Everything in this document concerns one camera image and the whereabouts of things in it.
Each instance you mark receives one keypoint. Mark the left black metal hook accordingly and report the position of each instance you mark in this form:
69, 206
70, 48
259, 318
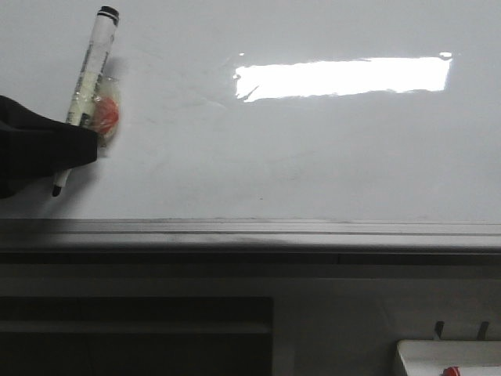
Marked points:
438, 330

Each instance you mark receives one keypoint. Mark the white whiteboard with aluminium frame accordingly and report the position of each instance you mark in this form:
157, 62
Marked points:
289, 124

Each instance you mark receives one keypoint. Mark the small red cap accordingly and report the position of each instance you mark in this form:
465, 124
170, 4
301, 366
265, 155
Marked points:
451, 371

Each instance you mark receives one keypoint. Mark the white tray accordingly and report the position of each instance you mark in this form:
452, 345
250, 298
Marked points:
433, 357

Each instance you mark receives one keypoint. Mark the white black whiteboard marker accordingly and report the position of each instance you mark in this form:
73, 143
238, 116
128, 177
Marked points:
82, 105

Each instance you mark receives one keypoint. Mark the right black metal hook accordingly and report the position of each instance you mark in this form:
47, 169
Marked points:
482, 331

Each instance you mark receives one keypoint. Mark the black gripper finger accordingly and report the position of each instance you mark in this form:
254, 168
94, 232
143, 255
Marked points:
34, 147

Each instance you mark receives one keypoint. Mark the red magnet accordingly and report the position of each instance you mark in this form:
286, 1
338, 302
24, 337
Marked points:
107, 112

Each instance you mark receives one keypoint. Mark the black metal hook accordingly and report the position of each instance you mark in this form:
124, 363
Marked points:
482, 331
438, 330

